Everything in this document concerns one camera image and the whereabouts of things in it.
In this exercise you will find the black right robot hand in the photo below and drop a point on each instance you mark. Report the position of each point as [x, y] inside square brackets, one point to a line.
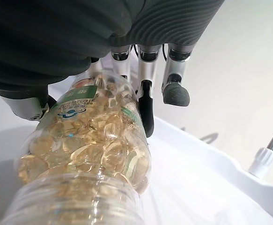
[56, 35]

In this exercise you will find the clear bottle yellow capsules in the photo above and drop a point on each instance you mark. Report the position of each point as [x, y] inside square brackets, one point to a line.
[87, 145]

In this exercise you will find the white blue medical cart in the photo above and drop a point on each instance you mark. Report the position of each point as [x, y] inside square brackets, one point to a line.
[197, 175]

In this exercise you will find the metal IV pole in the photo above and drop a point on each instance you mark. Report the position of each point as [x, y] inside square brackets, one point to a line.
[265, 159]

